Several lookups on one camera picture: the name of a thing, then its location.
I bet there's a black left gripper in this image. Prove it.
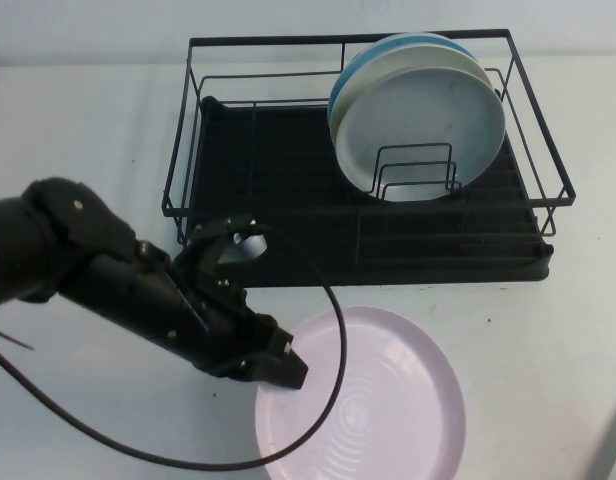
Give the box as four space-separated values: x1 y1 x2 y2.
62 241 310 391

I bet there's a pink round plate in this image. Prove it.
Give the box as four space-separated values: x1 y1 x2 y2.
254 305 467 480

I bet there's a pale grey round plate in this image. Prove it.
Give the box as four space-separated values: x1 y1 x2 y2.
334 68 507 204

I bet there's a cream round plate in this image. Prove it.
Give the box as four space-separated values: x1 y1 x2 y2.
329 43 495 132

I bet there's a blue round plate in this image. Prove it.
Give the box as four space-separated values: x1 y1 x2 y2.
326 32 482 126

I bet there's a black plastic drain tray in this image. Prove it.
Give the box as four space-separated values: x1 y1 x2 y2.
180 96 555 289

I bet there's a black camera cable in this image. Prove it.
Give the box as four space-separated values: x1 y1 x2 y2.
0 222 347 471

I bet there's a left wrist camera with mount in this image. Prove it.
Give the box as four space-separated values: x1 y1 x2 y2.
175 213 269 291

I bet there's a thin reddish cable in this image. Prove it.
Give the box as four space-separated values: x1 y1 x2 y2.
0 324 35 351

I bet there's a black wire dish rack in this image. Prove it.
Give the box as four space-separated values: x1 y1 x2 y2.
160 28 575 245

